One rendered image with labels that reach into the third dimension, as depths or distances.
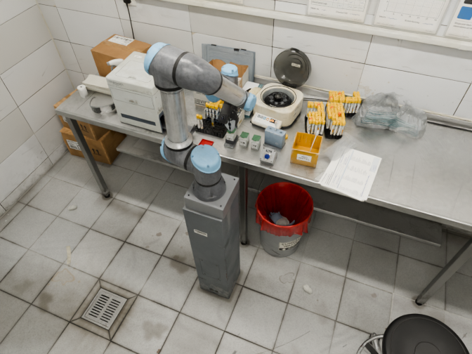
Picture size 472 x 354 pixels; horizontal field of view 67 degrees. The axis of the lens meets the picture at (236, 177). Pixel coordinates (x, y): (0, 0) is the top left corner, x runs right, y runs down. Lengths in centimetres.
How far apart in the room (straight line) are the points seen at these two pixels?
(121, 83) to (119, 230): 120
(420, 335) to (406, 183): 66
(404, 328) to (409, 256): 105
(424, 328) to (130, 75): 178
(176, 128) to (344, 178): 85
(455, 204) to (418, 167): 24
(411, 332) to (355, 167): 76
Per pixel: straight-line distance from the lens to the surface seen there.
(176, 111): 135
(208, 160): 142
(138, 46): 246
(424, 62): 211
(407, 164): 198
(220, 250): 183
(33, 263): 286
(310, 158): 178
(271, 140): 187
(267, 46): 220
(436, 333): 180
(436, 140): 218
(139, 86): 188
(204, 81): 119
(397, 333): 174
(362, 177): 182
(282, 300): 238
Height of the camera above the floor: 220
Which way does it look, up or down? 49 degrees down
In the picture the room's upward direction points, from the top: 2 degrees counter-clockwise
